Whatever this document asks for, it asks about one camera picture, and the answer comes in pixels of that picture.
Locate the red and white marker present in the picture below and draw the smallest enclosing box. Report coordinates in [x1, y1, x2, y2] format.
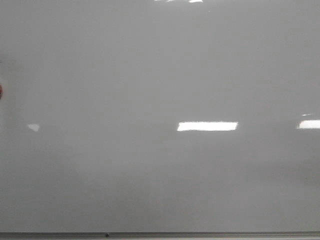
[0, 84, 3, 99]

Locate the white glossy whiteboard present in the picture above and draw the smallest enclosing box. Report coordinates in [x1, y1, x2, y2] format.
[0, 0, 320, 232]

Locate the grey aluminium whiteboard frame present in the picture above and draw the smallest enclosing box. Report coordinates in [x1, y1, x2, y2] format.
[0, 231, 320, 239]

